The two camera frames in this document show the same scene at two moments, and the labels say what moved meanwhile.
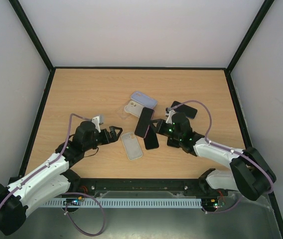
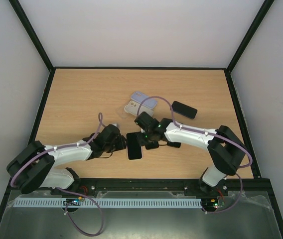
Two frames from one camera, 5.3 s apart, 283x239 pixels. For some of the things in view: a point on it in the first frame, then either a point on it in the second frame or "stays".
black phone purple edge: (144, 122) → (134, 142)
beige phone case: (133, 149) stays
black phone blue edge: (189, 111) stays
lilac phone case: (143, 99) stays
